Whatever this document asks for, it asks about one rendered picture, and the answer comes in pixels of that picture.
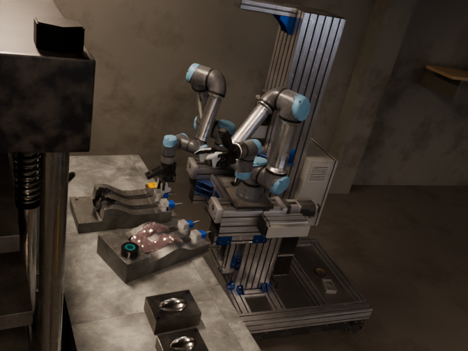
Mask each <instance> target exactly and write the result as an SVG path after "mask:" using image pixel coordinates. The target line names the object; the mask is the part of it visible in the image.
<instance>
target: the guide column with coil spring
mask: <svg viewBox="0 0 468 351"><path fill-rule="evenodd" d="M37 155H38V153H36V154H32V155H20V154H18V157H19V158H24V159H27V158H32V157H36V156H37ZM37 161H38V159H36V160H33V161H30V162H22V161H19V160H18V164H22V165H30V164H35V163H36V162H37ZM37 168H38V165H37V166H34V167H30V168H22V167H18V170H20V171H32V170H35V169H37ZM37 174H38V172H35V173H30V174H21V173H18V176H19V177H23V178H28V177H32V176H35V175H37ZM37 180H38V178H36V179H32V180H19V179H18V182H20V183H24V184H27V183H32V182H35V181H37ZM37 186H38V184H36V185H33V186H28V187H23V186H19V185H18V188H19V189H33V188H35V187H37ZM36 192H37V190H35V191H34V192H18V194H19V195H23V196H29V195H32V194H35V193H36ZM36 198H37V196H35V197H33V198H19V197H18V200H19V201H33V200H35V199H36ZM18 214H19V232H20V233H21V234H22V241H23V247H24V255H25V261H26V270H27V275H28V280H29V289H30V294H31V303H32V309H33V324H32V325H26V332H27V338H28V344H29V345H31V344H33V343H34V342H35V340H36V245H37V208H35V209H31V210H23V209H19V208H18Z"/></svg>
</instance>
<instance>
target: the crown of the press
mask: <svg viewBox="0 0 468 351"><path fill-rule="evenodd" d="M84 31H85V28H84V27H83V26H82V25H81V23H80V22H78V21H75V20H71V19H66V18H65V17H64V16H63V14H62V13H61V11H60V10H59V9H58V7H57V6H56V4H55V3H54V2H53V1H52V0H0V153H73V152H89V150H90V147H91V126H92V115H93V95H94V84H95V64H96V62H95V59H94V58H93V56H92V55H91V53H90V52H89V51H88V49H87V48H86V46H85V45H84Z"/></svg>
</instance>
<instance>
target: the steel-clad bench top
mask: <svg viewBox="0 0 468 351"><path fill-rule="evenodd" d="M72 171H74V172H75V176H73V177H71V178H69V179H68V209H67V225H66V241H65V271H64V287H63V293H64V296H65V302H66V306H67V309H68V315H69V318H70V324H71V327H72V333H73V336H74V340H75V345H76V349H77V351H156V348H155V344H156V339H157V336H160V335H164V334H170V333H173V332H179V331H183V330H187V329H193V328H197V329H198V331H199V333H200V335H201V337H202V339H203V340H204V342H205V344H206V346H207V348H208V350H209V351H261V350H260V348H259V347H258V345H257V343H256V342H255V340H254V338H253V336H252V335H251V334H250V332H249V330H248V329H247V327H246V325H245V324H244V323H243V321H242V319H241V317H240V316H239V314H238V313H237V311H236V310H235V308H234V306H233V305H232V303H231V301H230V300H229V298H228V297H227V295H226V293H225V292H224V290H223V289H222V287H221V286H220V284H219V282H218V280H217V279H216V278H215V276H214V274H213V273H212V271H211V269H210V268H209V267H208V264H207V263H206V262H205V260H204V258H203V257H202V255H198V256H195V257H193V258H190V259H188V260H185V261H182V262H181V263H177V264H175V265H172V266H170V267H167V268H164V269H162V270H160V271H157V272H154V273H152V274H149V275H146V276H143V277H141V278H139V279H136V280H133V281H131V282H129V283H124V282H123V281H122V280H121V279H120V278H119V277H118V275H117V274H116V273H115V272H114V271H113V270H112V269H111V268H110V266H108V265H107V264H106V263H105V262H104V261H103V260H102V258H101V257H100V256H99V255H98V254H97V246H98V234H101V233H106V232H108V231H95V232H87V233H78V232H77V228H76V226H75V222H74V219H73V216H72V213H71V209H70V197H79V196H91V195H93V189H94V186H95V185H98V184H106V185H110V186H112V187H115V188H117V189H120V190H124V191H125V190H135V189H145V186H146V185H147V184H148V183H151V182H155V180H154V178H151V179H149V180H148V179H147V177H146V175H145V173H146V172H148V171H149V170H148V169H147V167H146V165H145V164H144V163H143V161H142V159H141V158H140V156H139V155H91V156H70V164H69V173H70V172H72ZM109 231H112V230H109ZM182 290H189V291H190V293H191V294H192V296H193V298H194V300H195V302H196V303H197V305H198V307H199V309H200V311H201V313H202V314H201V319H200V323H199V325H198V326H194V327H188V328H184V329H178V330H175V331H168V332H164V333H161V334H155V335H154V333H153V331H152V329H151V326H150V323H149V321H148V319H147V316H146V314H145V311H144V309H143V308H144V303H145V298H146V297H148V296H153V295H161V294H165V293H173V292H178V291H182Z"/></svg>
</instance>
